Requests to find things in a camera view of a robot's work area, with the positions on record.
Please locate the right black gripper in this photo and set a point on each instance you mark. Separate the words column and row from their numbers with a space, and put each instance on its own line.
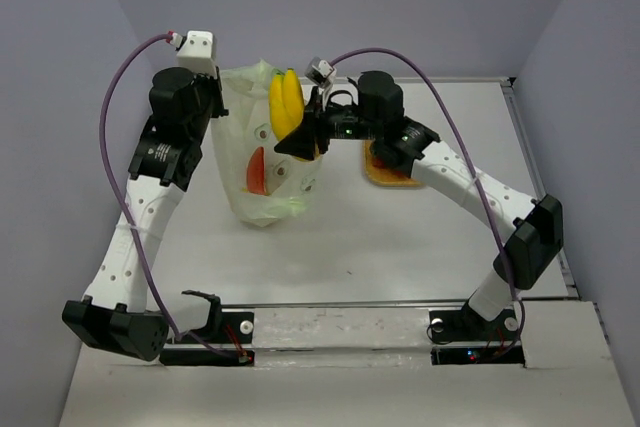
column 301, row 142

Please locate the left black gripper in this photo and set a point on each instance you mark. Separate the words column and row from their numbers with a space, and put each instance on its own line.
column 219, row 109

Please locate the translucent green plastic bag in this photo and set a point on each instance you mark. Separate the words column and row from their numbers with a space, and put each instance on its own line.
column 291, row 182

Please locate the yellow fake banana bunch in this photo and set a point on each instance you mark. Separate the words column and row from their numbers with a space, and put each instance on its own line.
column 286, row 103

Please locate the red watermelon slice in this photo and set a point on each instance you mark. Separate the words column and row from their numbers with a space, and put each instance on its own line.
column 255, row 173

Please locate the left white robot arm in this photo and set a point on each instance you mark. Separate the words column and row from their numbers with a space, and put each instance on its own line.
column 112, row 314

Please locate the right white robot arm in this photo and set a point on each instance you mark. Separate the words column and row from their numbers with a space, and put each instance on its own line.
column 528, row 231

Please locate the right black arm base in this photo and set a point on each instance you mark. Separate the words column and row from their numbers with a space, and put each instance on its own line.
column 459, row 337

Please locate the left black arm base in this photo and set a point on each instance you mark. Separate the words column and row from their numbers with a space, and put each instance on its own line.
column 225, row 339

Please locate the orange woven square tray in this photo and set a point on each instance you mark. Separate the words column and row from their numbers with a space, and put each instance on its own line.
column 384, row 177

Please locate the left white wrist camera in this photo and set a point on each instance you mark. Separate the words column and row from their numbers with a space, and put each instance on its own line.
column 198, row 53

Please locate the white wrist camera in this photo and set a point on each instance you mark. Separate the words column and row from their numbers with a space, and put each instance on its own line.
column 322, row 74
column 198, row 53

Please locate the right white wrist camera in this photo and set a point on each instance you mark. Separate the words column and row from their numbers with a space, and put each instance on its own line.
column 322, row 74

